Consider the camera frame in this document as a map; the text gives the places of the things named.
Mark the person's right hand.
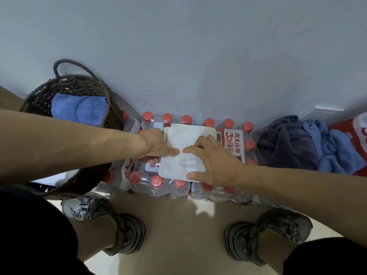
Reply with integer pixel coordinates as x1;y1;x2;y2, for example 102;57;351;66
182;135;244;188

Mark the person's right grey shoe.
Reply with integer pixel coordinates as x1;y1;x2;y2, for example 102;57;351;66
224;208;313;267

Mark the person's left grey shoe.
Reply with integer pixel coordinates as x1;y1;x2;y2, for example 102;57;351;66
61;193;146;257

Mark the white wall socket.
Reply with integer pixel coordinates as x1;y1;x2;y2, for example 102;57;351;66
298;105;344;125

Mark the cream towel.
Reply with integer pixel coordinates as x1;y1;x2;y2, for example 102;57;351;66
158;123;217;182

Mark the person's right forearm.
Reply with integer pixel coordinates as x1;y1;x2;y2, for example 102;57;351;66
238;164;367;248

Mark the light blue towel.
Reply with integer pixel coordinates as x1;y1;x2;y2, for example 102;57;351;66
51;93;109;128
303;119;367;175

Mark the person's grey shoe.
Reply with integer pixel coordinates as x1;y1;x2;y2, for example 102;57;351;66
224;208;313;267
61;193;146;257

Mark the person's left hand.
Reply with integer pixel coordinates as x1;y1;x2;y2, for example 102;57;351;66
137;128;181;165

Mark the dark brown wicker basket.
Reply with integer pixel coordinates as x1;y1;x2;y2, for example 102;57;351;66
19;59;125;201

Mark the white towel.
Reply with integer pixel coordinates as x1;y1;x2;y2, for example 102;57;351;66
31;168;78;187

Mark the dark grey towel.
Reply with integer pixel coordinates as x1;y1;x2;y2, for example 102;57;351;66
256;115;320;171

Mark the person's left forearm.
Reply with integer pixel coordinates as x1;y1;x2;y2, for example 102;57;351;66
0;109;149;185

